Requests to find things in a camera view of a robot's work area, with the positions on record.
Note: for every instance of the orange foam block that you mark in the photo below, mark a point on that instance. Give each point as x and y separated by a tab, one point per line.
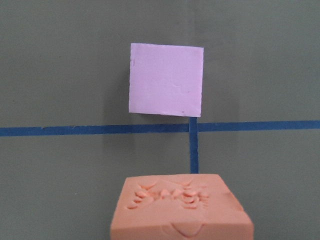
179	207

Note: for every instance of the pink foam block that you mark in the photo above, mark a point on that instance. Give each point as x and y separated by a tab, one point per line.
166	79

